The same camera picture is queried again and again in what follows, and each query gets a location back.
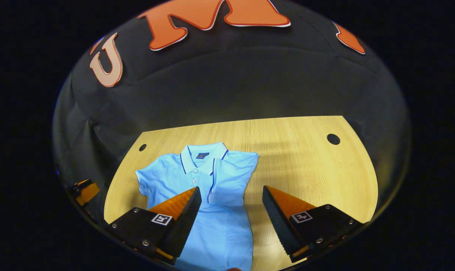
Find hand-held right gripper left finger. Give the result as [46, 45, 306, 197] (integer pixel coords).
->
[106, 186, 202, 265]

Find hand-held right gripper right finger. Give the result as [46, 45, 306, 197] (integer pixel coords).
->
[262, 185, 363, 263]

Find light blue T-shirt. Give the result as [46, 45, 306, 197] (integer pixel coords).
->
[135, 142, 260, 271]

